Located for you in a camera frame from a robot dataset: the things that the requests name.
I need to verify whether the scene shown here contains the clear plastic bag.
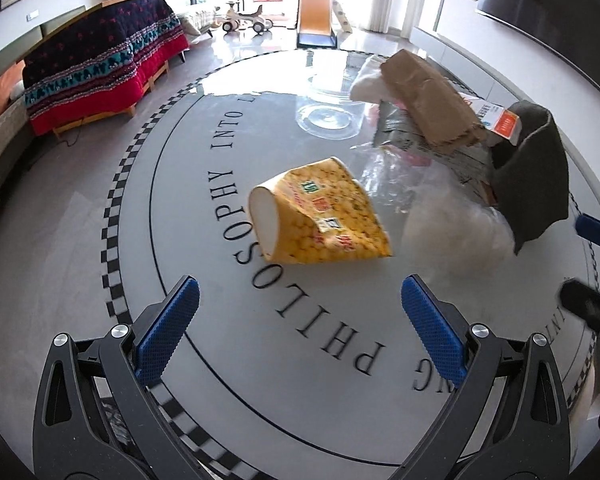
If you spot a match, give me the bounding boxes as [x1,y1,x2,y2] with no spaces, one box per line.
[351,143,514,281]

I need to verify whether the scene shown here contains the table with patterned red quilt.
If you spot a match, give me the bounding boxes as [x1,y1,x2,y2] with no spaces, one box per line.
[22,0,188,136]

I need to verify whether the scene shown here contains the orange cushion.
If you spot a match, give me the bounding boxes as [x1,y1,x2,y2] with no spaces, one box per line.
[0,61,24,116]

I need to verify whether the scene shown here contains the grey green sofa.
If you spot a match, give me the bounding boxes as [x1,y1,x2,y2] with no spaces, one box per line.
[0,6,85,194]

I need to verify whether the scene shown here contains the clear plastic cup lid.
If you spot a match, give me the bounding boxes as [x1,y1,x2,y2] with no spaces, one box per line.
[294,96,365,141]

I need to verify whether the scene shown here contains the yellow popcorn bucket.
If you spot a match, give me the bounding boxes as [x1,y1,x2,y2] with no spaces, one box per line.
[248,157,392,264]

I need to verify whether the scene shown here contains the silver foil snack bag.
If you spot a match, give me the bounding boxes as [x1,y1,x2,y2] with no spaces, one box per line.
[373,101,494,205]

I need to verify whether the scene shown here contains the white box with orange label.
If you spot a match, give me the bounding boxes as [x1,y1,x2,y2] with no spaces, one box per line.
[460,92,522,145]

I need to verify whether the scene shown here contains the dark grey cloth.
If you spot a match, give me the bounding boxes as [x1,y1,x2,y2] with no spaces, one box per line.
[491,100,569,254]

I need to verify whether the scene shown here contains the white tissue plastic wrap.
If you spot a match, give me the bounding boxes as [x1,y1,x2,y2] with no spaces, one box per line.
[349,54,394,104]

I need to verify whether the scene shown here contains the brown paper bag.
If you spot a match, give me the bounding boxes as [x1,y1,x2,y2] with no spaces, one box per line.
[380,50,488,154]

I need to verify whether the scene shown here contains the white ride-on toy car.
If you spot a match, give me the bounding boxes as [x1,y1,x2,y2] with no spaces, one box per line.
[220,2,273,35]

